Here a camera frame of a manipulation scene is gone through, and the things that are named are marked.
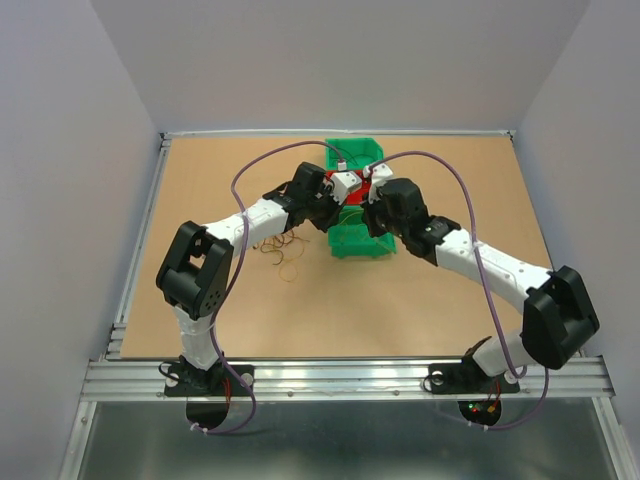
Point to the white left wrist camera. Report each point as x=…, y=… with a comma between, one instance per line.
x=345, y=186

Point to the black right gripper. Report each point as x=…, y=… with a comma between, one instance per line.
x=369, y=214

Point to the aluminium mounting rail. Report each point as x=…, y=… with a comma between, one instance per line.
x=330, y=380

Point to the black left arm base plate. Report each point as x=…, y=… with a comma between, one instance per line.
x=240, y=382

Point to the near green plastic bin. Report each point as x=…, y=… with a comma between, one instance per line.
x=350, y=238

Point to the green plastic bin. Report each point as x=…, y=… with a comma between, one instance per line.
x=357, y=152
x=350, y=238

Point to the red plastic bin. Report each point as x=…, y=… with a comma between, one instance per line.
x=365, y=187

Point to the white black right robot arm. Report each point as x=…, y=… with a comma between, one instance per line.
x=558, y=317

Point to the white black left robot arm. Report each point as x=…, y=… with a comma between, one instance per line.
x=194, y=276

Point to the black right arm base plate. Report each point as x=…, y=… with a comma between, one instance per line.
x=461, y=379

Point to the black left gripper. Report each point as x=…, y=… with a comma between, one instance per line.
x=335, y=209

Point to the far green plastic bin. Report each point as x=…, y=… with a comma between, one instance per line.
x=357, y=152

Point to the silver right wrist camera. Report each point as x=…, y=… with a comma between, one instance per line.
x=378, y=175

